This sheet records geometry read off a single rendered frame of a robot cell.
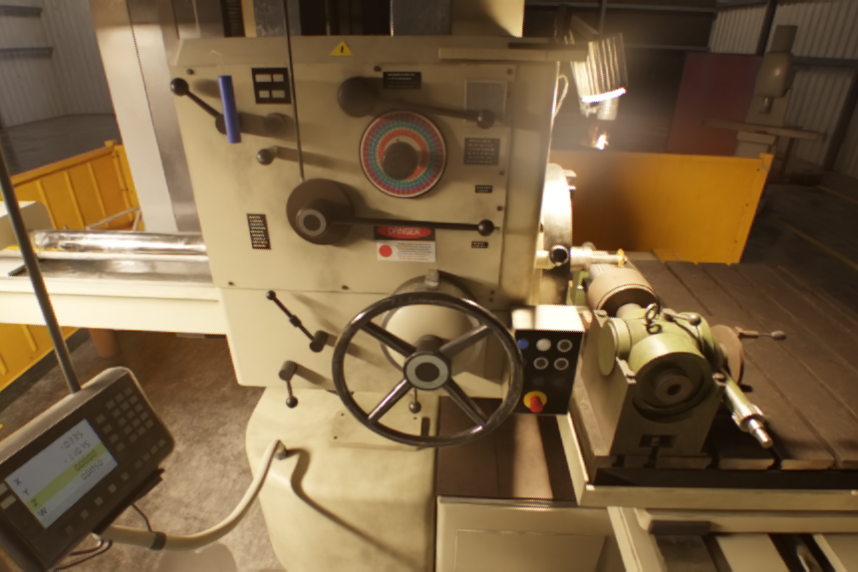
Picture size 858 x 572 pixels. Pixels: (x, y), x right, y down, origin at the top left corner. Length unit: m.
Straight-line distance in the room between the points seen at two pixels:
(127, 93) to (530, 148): 1.44
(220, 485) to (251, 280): 1.60
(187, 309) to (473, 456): 1.08
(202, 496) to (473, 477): 1.42
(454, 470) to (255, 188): 1.11
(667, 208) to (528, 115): 2.96
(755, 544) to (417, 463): 1.03
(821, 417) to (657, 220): 2.43
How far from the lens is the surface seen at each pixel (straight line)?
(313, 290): 1.12
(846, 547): 1.81
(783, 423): 1.61
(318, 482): 1.70
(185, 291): 1.60
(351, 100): 0.91
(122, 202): 4.33
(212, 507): 2.54
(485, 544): 1.81
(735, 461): 1.43
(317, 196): 1.01
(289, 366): 1.24
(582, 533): 1.81
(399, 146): 0.88
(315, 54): 1.00
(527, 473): 1.71
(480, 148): 0.96
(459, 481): 1.65
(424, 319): 0.97
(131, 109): 1.98
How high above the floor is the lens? 1.89
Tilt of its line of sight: 28 degrees down
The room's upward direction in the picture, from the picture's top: 1 degrees clockwise
